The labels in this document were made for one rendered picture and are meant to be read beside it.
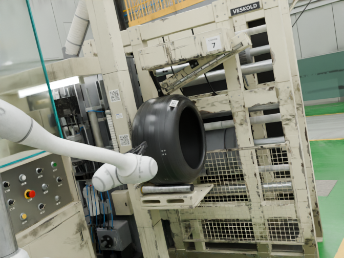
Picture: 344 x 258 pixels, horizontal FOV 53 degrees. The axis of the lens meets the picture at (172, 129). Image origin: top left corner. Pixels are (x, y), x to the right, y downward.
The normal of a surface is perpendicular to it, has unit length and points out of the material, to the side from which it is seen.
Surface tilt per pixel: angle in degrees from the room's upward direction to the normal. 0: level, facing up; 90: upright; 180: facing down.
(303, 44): 90
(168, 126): 70
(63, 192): 90
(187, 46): 90
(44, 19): 90
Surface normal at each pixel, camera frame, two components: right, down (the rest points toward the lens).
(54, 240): 0.88, -0.12
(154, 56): -0.42, 0.21
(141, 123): -0.46, -0.40
